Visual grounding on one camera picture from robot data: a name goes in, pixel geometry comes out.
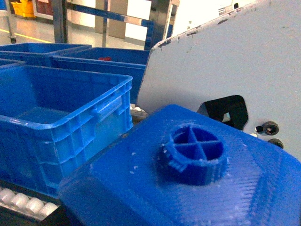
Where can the rear left blue crate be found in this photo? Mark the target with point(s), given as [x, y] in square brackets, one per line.
[38, 54]

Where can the blue rectangular plastic part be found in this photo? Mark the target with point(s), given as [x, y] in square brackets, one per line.
[179, 168]

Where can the front right blue crate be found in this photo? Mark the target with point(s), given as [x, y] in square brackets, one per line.
[131, 62]

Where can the front left blue crate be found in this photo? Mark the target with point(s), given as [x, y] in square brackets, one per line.
[54, 120]

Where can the white roller track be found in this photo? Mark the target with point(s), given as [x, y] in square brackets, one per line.
[31, 207]

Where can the blue crate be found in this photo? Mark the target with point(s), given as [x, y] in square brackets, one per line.
[131, 62]
[54, 120]
[38, 54]

